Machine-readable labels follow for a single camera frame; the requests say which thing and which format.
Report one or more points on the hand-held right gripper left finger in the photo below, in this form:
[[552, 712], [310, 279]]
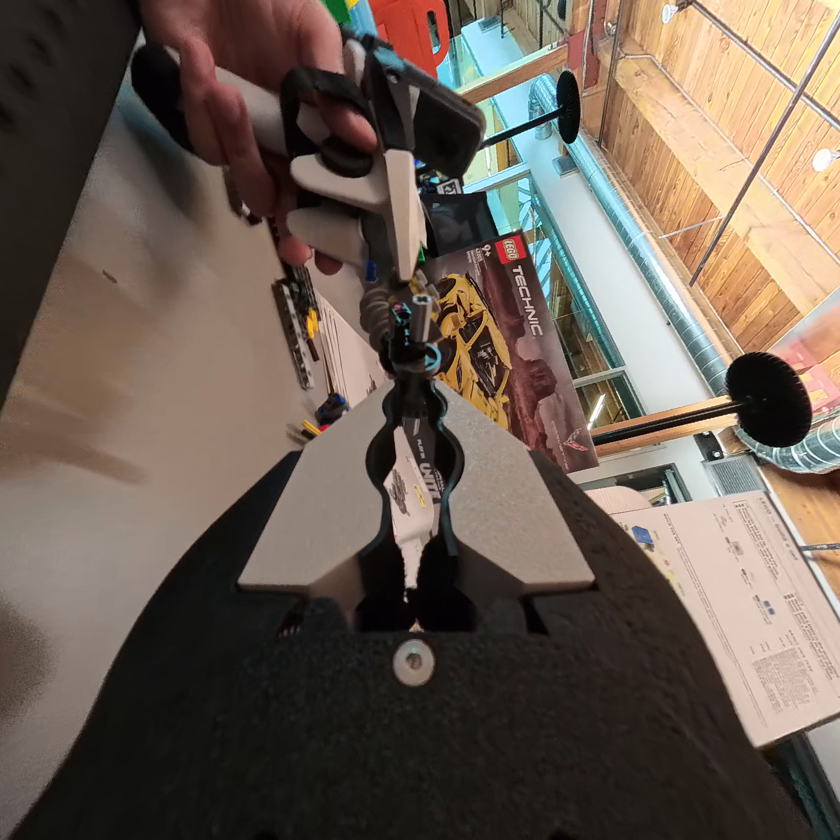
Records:
[[315, 518]]

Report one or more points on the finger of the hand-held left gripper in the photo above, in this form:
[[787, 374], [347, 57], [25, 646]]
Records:
[[407, 216]]

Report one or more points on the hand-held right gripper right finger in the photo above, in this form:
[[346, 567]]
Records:
[[512, 518]]

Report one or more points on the grey lego engine assembly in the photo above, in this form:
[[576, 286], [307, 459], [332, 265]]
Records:
[[377, 312]]

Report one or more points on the black yellow lego chassis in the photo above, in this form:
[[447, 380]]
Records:
[[331, 408]]

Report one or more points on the lego set box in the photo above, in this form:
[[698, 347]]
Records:
[[525, 367]]

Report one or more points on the person's left hand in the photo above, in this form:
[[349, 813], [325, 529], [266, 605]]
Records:
[[249, 33]]

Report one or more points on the red plastic bin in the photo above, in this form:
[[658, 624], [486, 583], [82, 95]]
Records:
[[407, 33]]

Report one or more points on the white sticker sheet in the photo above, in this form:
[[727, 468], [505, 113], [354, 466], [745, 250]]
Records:
[[407, 518]]

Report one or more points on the black round-base stand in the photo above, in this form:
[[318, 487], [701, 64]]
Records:
[[768, 400], [568, 105]]

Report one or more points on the open instruction booklet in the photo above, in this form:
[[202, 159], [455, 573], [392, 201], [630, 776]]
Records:
[[351, 354]]

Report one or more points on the light grey holed beam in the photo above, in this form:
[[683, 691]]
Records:
[[295, 328]]

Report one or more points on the clipboard with instruction sheet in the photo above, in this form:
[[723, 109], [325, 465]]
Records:
[[722, 610]]

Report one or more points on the ceiling spot lamp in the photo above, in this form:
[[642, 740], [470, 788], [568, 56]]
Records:
[[825, 159], [673, 10]]

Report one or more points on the silver air duct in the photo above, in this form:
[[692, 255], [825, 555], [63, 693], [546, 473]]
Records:
[[630, 229]]

